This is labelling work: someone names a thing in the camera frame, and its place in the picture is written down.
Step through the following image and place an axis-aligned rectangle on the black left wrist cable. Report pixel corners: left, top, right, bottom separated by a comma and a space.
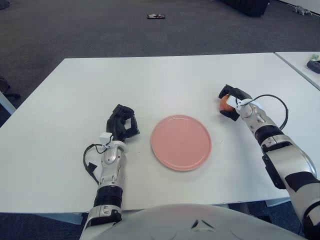
82, 143, 106, 186

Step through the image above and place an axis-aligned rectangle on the white table leg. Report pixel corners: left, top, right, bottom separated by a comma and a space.
228, 201, 251, 214

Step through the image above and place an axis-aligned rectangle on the grey handheld controller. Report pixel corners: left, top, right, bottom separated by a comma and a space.
305, 59, 320, 74

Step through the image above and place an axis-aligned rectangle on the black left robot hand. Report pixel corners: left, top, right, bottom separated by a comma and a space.
106, 104, 141, 142

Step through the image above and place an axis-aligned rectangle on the black chair base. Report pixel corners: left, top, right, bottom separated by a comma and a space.
0, 74, 22, 100

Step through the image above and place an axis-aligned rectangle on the red apple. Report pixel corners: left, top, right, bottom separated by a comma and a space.
219, 94, 236, 112

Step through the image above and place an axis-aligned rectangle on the grey toy on floor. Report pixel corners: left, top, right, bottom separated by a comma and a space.
292, 5, 314, 17

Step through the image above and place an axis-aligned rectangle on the grey robot torso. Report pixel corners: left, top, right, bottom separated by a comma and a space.
79, 203, 309, 240

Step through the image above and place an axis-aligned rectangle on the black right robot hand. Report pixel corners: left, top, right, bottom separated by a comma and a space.
218, 84, 253, 123

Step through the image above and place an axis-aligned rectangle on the white table frame beam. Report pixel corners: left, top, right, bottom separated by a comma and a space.
41, 212, 89, 225
265, 197, 292, 207

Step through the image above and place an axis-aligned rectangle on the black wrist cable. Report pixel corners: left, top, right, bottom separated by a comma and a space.
243, 93, 290, 131
82, 143, 106, 186

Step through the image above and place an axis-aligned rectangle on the pink round plate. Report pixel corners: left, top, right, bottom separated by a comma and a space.
150, 114, 213, 172

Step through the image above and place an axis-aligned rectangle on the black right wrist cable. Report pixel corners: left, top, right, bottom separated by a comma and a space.
243, 93, 290, 131

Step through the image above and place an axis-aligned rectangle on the black furniture block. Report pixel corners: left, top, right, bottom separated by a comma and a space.
218, 0, 271, 18

